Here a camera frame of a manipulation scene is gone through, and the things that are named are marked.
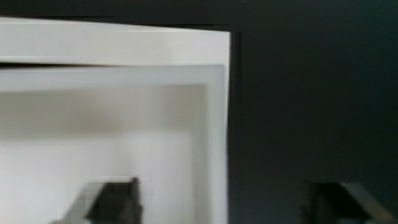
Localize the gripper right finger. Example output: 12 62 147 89
301 181 398 224

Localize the white drawer cabinet box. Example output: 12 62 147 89
0 16 230 224

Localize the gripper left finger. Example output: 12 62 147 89
63 177 143 224

